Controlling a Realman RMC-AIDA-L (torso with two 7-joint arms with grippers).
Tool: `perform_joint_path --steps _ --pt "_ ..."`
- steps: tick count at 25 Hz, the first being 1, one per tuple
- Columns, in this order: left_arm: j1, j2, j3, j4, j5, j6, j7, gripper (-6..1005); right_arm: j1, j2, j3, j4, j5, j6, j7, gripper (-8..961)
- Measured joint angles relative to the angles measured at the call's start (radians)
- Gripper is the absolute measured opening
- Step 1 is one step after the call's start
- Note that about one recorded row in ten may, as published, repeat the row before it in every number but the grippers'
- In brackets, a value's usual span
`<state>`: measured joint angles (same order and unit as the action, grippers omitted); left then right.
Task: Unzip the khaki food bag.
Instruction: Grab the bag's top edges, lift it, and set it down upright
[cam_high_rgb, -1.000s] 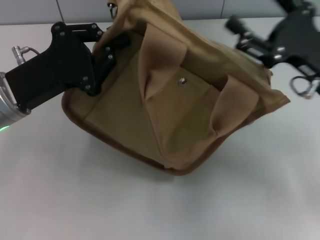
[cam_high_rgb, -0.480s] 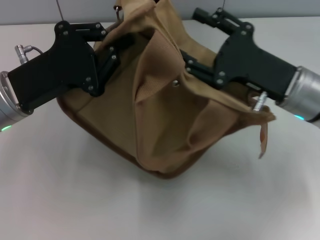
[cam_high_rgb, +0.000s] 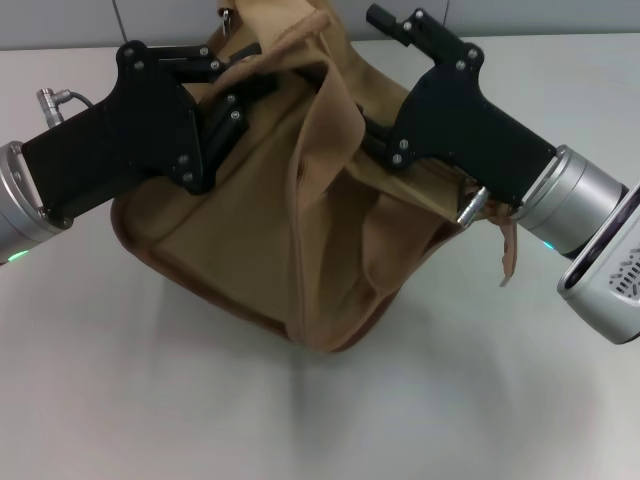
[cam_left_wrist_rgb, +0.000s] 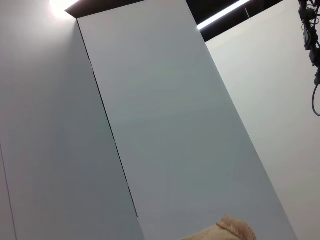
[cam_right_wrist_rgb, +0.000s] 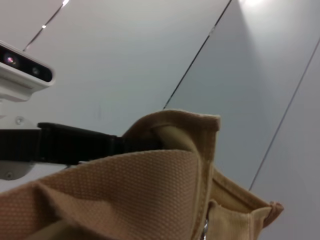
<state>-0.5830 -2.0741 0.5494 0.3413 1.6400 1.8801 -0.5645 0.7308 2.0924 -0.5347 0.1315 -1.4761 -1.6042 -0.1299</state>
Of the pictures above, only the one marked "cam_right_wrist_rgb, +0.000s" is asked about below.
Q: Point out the khaki canvas food bag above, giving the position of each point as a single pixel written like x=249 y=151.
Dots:
x=125 y=195

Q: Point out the silver metal zipper pull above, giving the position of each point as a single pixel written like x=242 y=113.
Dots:
x=206 y=225

